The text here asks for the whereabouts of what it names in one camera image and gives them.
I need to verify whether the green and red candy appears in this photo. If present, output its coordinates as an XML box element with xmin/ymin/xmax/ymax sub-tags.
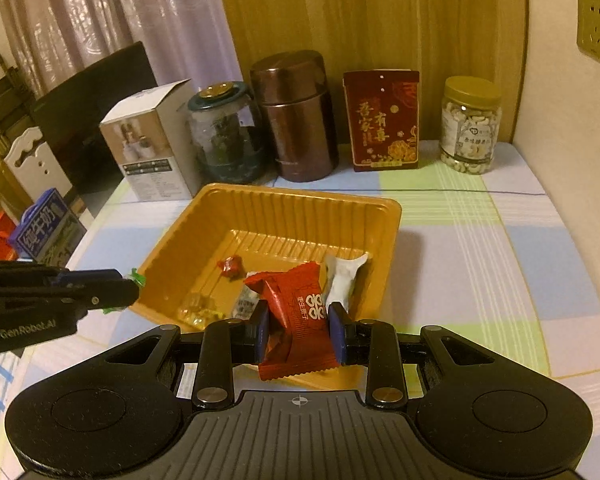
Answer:
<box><xmin>101</xmin><ymin>267</ymin><xmax>147</xmax><ymax>316</ymax></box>

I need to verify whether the small red candy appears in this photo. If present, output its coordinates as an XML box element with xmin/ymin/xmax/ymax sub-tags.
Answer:
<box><xmin>216</xmin><ymin>256</ymin><xmax>244</xmax><ymax>278</ymax></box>

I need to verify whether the dark glass jar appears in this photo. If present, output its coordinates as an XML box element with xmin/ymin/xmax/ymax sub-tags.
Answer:
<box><xmin>187</xmin><ymin>81</ymin><xmax>267</xmax><ymax>184</ymax></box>

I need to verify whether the clear jar of nuts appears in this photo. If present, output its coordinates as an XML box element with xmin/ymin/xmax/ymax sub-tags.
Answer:
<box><xmin>439</xmin><ymin>76</ymin><xmax>502</xmax><ymax>176</ymax></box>

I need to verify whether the white cardboard box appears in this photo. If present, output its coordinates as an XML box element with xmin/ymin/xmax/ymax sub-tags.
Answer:
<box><xmin>99</xmin><ymin>78</ymin><xmax>203</xmax><ymax>202</ymax></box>

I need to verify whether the silver foil pouch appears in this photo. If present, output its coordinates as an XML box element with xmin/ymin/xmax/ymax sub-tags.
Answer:
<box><xmin>322</xmin><ymin>252</ymin><xmax>370</xmax><ymax>313</ymax></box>

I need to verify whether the pale patterned curtain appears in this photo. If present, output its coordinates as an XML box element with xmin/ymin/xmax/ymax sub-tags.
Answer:
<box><xmin>0</xmin><ymin>0</ymin><xmax>243</xmax><ymax>106</ymax></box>

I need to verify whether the yellow candy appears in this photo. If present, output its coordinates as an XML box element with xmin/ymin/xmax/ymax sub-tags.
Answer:
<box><xmin>195</xmin><ymin>305</ymin><xmax>227</xmax><ymax>324</ymax></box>

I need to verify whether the blue milk carton box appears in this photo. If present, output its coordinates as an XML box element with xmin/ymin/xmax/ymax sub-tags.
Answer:
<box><xmin>7</xmin><ymin>187</ymin><xmax>88</xmax><ymax>266</ymax></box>

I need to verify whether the brown metal canister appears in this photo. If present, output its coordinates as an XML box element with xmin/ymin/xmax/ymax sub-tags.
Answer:
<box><xmin>250</xmin><ymin>50</ymin><xmax>340</xmax><ymax>183</ymax></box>

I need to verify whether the checked tablecloth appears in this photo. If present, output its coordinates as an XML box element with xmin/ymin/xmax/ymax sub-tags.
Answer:
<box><xmin>0</xmin><ymin>140</ymin><xmax>600</xmax><ymax>411</ymax></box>

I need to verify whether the black monitor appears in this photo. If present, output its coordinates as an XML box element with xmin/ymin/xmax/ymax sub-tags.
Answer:
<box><xmin>30</xmin><ymin>41</ymin><xmax>159</xmax><ymax>206</ymax></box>

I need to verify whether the orange plastic tray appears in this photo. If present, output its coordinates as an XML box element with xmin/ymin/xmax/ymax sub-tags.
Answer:
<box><xmin>127</xmin><ymin>182</ymin><xmax>402</xmax><ymax>391</ymax></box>

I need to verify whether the wooden board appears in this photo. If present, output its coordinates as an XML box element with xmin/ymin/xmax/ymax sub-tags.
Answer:
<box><xmin>212</xmin><ymin>0</ymin><xmax>531</xmax><ymax>143</ymax></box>

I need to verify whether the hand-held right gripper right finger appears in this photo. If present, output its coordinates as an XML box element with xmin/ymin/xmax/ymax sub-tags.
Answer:
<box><xmin>328</xmin><ymin>301</ymin><xmax>496</xmax><ymax>408</ymax></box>

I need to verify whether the red snack packet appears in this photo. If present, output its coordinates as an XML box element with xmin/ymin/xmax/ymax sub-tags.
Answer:
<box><xmin>242</xmin><ymin>261</ymin><xmax>340</xmax><ymax>382</ymax></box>

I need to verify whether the dark rack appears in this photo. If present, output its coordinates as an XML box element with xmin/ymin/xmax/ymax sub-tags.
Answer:
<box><xmin>0</xmin><ymin>47</ymin><xmax>36</xmax><ymax>161</ymax></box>

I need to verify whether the white wooden chair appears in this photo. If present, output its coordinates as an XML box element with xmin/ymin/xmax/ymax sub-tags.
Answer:
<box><xmin>0</xmin><ymin>127</ymin><xmax>61</xmax><ymax>196</ymax></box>

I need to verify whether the red gift box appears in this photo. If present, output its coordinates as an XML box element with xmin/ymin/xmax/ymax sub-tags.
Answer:
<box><xmin>342</xmin><ymin>69</ymin><xmax>422</xmax><ymax>173</ymax></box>

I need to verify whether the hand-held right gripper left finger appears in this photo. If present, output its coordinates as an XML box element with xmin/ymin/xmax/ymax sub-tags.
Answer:
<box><xmin>102</xmin><ymin>301</ymin><xmax>271</xmax><ymax>408</ymax></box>

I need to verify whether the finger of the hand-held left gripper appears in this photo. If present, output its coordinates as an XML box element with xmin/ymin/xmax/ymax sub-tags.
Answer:
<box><xmin>0</xmin><ymin>259</ymin><xmax>127</xmax><ymax>291</ymax></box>
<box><xmin>0</xmin><ymin>280</ymin><xmax>142</xmax><ymax>317</ymax></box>

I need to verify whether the clear snack packet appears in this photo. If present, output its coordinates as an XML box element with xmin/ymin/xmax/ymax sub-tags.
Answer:
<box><xmin>232</xmin><ymin>285</ymin><xmax>261</xmax><ymax>320</ymax></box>

